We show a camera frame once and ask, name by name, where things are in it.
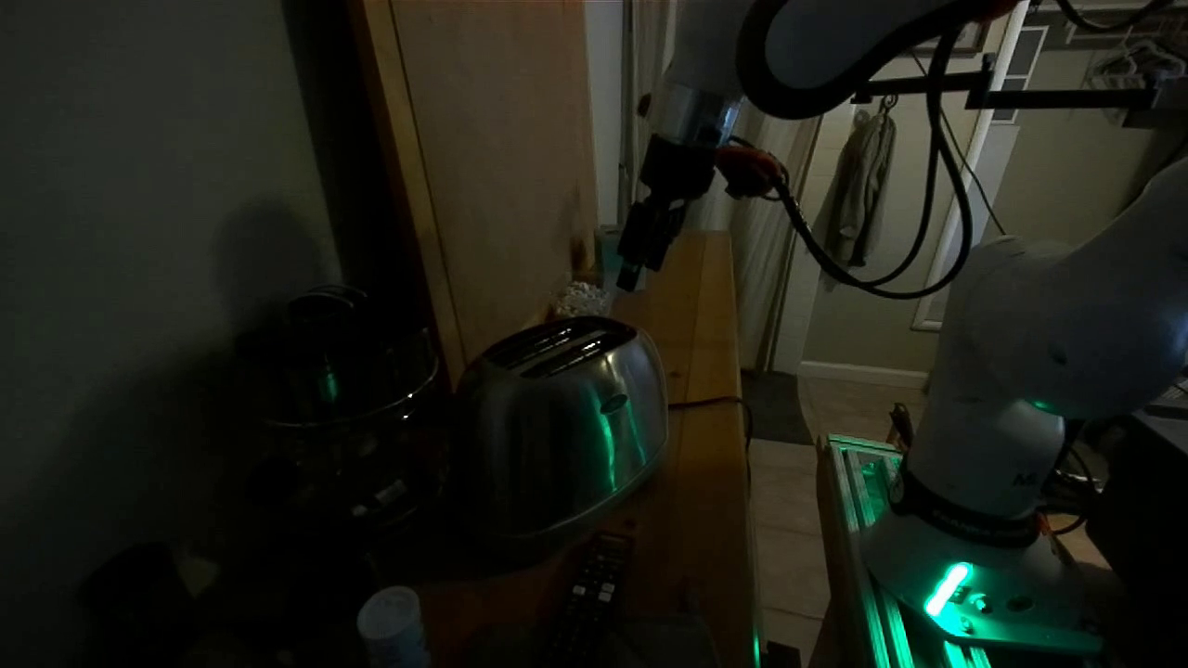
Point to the grey hanging cloth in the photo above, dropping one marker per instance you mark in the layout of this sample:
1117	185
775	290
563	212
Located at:
859	189

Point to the white door frame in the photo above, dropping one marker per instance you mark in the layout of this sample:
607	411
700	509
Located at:
979	171

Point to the teal small box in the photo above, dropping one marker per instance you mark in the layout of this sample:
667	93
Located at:
607	255

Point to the crumpled clear plastic bag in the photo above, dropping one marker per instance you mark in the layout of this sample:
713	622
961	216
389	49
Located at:
582	301

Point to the wooden cabinet panel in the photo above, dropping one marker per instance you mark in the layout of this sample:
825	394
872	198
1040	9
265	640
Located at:
494	160

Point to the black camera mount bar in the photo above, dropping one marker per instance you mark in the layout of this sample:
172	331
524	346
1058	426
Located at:
990	90

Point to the pale blue plastic cup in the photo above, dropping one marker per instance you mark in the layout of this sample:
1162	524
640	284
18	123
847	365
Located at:
391	629

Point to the beige curtain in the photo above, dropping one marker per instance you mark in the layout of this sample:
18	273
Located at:
775	245

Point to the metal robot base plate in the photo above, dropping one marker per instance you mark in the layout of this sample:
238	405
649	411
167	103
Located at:
990	597

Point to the black remote control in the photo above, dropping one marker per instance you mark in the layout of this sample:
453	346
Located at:
601	576

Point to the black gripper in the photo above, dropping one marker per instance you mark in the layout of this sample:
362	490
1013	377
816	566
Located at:
657	227

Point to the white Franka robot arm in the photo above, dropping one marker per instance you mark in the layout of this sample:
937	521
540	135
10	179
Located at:
1051	320

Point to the silver two-slot toaster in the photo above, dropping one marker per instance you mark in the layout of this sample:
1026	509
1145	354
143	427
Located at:
558	427

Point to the black cooking pot with lid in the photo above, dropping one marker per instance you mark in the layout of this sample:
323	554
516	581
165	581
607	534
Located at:
341	394

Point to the aluminium frame with green light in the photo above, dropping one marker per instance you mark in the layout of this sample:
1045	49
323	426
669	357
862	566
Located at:
859	497

